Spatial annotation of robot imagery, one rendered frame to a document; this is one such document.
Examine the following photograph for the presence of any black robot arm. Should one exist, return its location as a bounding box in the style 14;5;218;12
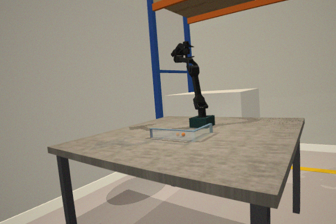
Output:
171;43;208;118

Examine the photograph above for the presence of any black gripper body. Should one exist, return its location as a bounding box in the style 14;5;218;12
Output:
183;41;189;58

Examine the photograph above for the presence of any clear low corner wall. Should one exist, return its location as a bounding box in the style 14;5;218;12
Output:
150;125;212;142

